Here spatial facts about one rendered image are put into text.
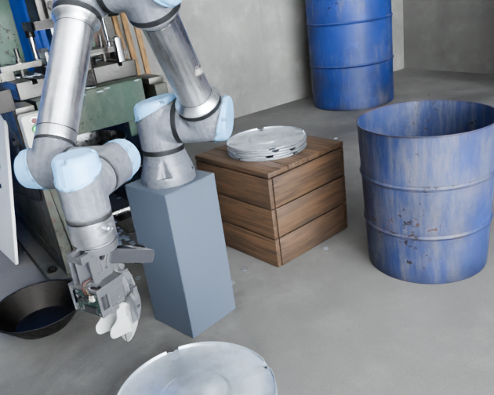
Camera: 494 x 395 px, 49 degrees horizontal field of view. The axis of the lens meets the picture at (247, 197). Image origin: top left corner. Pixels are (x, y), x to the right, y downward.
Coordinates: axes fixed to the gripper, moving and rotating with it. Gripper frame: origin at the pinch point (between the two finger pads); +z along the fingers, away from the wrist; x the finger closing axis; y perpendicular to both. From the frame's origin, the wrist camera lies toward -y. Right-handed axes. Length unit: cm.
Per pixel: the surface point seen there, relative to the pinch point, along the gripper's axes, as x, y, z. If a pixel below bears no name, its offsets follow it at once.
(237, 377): 18.2, -6.8, 9.6
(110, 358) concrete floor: -40, -23, 37
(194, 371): 10.3, -4.2, 9.0
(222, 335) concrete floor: -16, -45, 36
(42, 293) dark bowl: -84, -36, 33
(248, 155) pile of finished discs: -31, -93, -1
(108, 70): -87, -89, -32
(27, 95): -99, -61, -30
